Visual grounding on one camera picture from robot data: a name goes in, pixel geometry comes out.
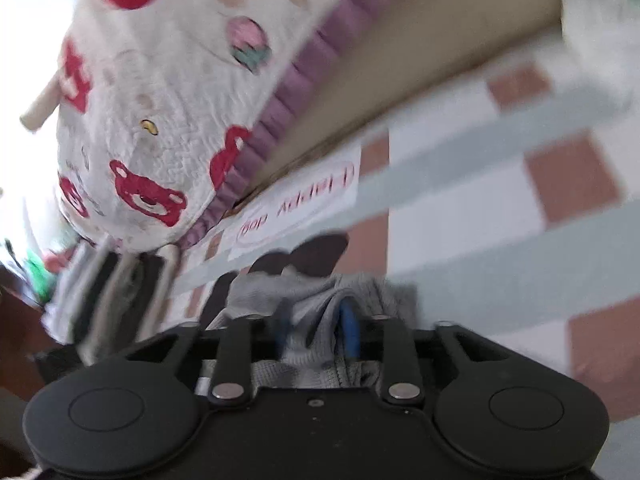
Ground bear print quilt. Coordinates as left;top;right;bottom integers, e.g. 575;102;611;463
50;0;386;253

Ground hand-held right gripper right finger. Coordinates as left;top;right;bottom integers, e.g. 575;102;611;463
339;304;521;405

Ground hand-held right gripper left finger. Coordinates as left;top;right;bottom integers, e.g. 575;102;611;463
115;300;293;407

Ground beige bed frame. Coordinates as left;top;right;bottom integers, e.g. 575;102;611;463
235;0;566;211

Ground grey knit sweater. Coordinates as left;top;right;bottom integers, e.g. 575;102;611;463
197;272;418;396

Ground green plastic bag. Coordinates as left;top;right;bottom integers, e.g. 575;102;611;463
20;250;58;303

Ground stack of folded clothes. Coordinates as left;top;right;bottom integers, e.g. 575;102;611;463
42;240;178;366

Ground checkered floor rug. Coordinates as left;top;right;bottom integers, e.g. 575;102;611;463
165;25;640;421

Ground brown wooden dresser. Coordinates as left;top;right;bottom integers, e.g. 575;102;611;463
0;265;66;411

